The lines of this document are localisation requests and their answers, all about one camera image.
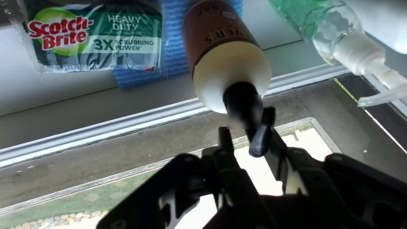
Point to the orange soap pump bottle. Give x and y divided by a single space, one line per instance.
229 70

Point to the Scotch-Brite sponge pack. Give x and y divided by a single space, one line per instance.
71 35

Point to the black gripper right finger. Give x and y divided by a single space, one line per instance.
291 143

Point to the clear green spray bottle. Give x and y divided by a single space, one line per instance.
338 37

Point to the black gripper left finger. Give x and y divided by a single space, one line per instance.
239 206

